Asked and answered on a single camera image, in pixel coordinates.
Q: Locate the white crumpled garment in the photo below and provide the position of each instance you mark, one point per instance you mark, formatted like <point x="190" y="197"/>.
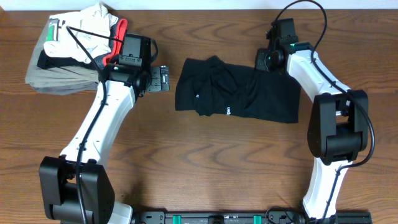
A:
<point x="90" y="27"/>

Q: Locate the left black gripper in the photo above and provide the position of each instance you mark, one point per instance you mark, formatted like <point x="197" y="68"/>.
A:
<point x="159" y="78"/>

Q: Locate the grey-beige folded garment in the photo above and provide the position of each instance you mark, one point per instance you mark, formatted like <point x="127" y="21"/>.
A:
<point x="58" y="80"/>

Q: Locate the black and red garment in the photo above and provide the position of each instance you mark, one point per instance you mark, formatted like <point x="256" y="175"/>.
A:
<point x="117" y="31"/>

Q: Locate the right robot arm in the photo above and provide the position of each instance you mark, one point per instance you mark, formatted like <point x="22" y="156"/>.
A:
<point x="337" y="130"/>

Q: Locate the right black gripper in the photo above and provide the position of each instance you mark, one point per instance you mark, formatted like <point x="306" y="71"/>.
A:
<point x="259" y="64"/>

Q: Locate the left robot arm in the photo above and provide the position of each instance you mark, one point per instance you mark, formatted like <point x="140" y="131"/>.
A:
<point x="75" y="186"/>

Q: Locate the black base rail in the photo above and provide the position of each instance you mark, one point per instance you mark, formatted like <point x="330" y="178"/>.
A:
<point x="271" y="217"/>

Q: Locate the black t-shirt with white logo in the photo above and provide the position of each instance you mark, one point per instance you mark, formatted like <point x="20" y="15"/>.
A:
<point x="213" y="87"/>

